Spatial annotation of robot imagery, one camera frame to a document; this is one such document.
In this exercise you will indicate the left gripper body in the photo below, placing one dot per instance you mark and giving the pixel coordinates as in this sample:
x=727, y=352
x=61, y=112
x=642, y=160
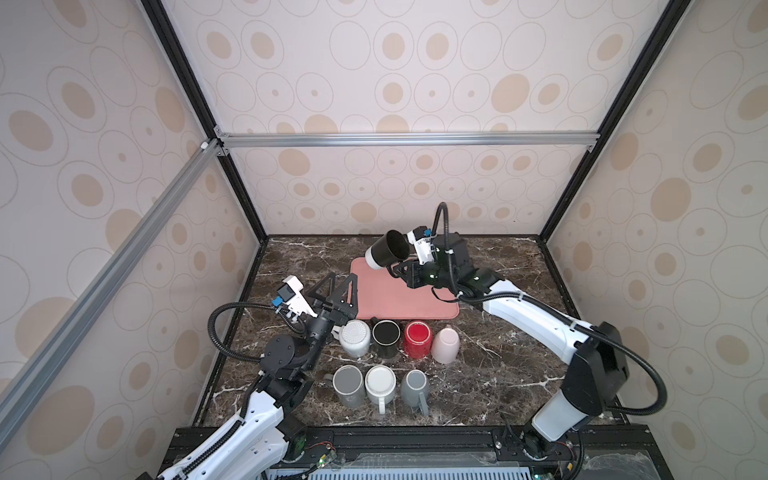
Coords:
x=319, y=328

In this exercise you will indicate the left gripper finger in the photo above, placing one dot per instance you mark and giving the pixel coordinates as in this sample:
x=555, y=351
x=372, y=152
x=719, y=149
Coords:
x=347, y=294
x=321, y=293

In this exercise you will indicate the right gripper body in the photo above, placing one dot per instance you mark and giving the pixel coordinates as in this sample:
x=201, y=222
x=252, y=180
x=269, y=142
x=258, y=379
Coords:
x=414, y=271

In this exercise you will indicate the black mug white base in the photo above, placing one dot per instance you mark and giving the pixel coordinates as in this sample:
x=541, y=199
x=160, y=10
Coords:
x=389, y=249

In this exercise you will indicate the pink mug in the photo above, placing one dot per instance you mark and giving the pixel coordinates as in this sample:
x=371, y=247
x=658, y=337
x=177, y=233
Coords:
x=445, y=346

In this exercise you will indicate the grey mug white interior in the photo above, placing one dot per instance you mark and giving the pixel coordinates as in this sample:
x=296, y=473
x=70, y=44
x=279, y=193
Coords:
x=415, y=391

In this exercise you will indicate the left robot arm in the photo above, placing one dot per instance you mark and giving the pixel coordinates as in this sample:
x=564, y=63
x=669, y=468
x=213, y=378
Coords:
x=259, y=435

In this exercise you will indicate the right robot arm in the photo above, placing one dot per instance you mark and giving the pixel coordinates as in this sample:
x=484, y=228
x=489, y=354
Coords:
x=596, y=365

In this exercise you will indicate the white ribbed mug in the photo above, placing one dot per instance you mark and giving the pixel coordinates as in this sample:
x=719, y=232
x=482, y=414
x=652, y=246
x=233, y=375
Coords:
x=354, y=338

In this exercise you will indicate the black mug white rim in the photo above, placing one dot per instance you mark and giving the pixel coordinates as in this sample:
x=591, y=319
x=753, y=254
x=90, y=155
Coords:
x=386, y=335

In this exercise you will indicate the red mug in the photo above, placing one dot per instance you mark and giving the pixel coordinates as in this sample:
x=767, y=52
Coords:
x=418, y=338

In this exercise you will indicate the dark grey mug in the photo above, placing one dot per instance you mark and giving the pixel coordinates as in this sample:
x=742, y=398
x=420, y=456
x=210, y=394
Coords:
x=348, y=385

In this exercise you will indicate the white mug front row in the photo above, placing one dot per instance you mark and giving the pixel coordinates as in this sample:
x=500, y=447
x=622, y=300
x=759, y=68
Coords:
x=380, y=384

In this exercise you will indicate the pink rectangular tray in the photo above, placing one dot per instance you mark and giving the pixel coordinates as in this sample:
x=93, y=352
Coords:
x=384, y=297

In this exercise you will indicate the horizontal aluminium bar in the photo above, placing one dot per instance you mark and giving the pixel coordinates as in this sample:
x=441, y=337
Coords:
x=226, y=141

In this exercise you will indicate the diagonal aluminium bar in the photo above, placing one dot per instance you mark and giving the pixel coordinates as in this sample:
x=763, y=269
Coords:
x=41, y=370

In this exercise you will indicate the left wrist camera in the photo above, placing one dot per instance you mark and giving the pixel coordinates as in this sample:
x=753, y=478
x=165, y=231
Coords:
x=290, y=302

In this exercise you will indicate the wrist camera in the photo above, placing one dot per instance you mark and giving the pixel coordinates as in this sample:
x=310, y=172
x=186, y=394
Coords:
x=290, y=302
x=421, y=239

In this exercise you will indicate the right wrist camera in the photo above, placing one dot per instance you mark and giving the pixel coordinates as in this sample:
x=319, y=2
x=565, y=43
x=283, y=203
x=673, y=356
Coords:
x=421, y=239

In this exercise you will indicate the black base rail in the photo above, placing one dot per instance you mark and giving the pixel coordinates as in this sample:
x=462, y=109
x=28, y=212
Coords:
x=428, y=452

